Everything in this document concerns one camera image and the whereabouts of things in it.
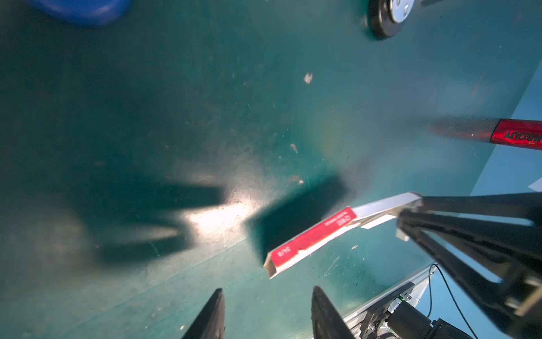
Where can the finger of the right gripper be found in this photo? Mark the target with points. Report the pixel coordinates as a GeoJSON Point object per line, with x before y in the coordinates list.
{"type": "Point", "coordinates": [524, 206]}
{"type": "Point", "coordinates": [498, 265]}

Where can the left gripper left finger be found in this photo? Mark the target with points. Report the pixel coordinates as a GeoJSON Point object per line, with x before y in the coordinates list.
{"type": "Point", "coordinates": [210, 322]}

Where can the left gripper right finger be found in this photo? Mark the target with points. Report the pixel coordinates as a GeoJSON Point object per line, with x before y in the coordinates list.
{"type": "Point", "coordinates": [326, 321]}

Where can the red white staple box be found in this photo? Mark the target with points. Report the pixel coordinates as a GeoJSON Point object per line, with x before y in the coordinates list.
{"type": "Point", "coordinates": [365, 216]}

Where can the black stapler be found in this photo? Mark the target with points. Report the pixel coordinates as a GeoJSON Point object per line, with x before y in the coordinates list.
{"type": "Point", "coordinates": [386, 18]}

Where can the red spray bottle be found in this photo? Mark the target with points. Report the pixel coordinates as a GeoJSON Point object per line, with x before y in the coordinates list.
{"type": "Point", "coordinates": [510, 132]}

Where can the aluminium front rail bed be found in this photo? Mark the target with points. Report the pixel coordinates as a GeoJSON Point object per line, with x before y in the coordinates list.
{"type": "Point", "coordinates": [405, 321]}

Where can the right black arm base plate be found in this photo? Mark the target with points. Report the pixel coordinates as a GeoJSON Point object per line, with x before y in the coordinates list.
{"type": "Point", "coordinates": [380, 311]}

